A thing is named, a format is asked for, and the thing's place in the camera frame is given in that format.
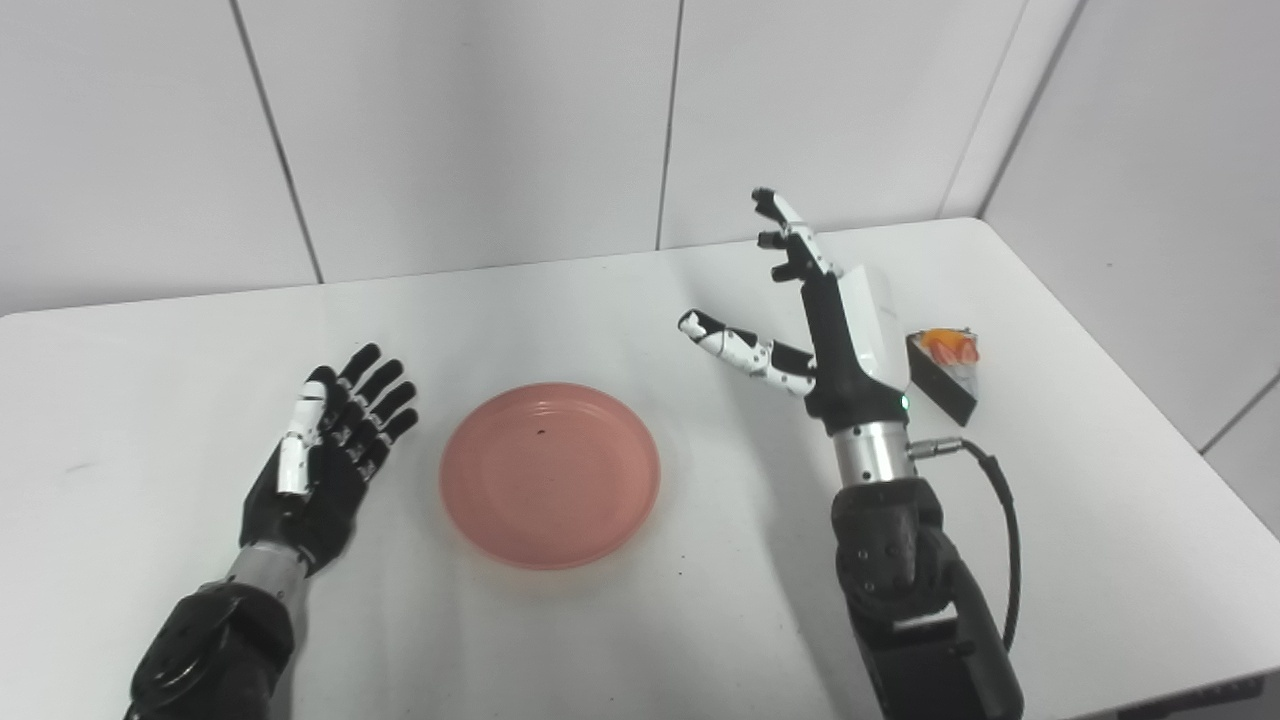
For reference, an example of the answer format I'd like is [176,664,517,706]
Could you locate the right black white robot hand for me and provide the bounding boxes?
[678,187,913,438]

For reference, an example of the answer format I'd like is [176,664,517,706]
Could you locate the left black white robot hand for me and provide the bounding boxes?
[238,343,420,578]

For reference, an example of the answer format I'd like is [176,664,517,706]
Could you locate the pink round plate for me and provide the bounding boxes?
[439,381,662,571]

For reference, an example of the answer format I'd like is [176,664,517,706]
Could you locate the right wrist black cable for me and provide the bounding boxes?
[908,436,1023,653]

